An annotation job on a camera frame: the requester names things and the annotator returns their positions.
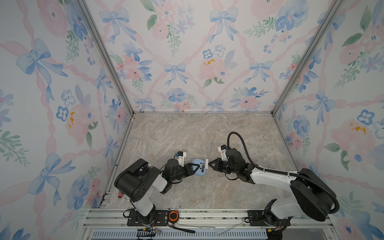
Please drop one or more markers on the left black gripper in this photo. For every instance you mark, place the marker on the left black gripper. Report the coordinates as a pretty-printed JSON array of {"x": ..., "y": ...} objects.
[{"x": 189, "y": 166}]

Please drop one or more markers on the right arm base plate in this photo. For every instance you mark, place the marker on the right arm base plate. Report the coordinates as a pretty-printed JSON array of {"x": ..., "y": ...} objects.
[{"x": 256, "y": 218}]

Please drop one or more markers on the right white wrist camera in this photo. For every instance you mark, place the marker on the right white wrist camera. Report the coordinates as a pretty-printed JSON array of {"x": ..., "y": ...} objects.
[{"x": 222, "y": 150}]

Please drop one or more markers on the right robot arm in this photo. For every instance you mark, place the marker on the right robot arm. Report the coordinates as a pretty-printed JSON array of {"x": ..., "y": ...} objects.
[{"x": 310, "y": 196}]

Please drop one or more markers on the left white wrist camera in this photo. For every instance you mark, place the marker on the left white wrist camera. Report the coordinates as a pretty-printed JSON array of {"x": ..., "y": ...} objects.
[{"x": 180, "y": 157}]

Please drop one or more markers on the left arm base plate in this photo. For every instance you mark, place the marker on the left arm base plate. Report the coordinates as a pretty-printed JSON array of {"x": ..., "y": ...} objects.
[{"x": 157, "y": 218}]

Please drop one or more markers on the aluminium front rail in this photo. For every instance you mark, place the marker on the aluminium front rail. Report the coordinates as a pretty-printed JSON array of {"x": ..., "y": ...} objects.
[{"x": 195, "y": 218}]

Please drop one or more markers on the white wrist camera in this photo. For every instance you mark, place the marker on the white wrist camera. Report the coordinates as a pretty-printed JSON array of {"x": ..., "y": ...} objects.
[
  {"x": 180, "y": 157},
  {"x": 222, "y": 150}
]

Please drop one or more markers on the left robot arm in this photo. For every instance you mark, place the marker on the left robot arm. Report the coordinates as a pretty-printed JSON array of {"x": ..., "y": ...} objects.
[{"x": 137, "y": 179}]

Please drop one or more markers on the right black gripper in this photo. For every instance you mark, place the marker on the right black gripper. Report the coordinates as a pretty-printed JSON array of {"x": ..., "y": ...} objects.
[{"x": 216, "y": 166}]

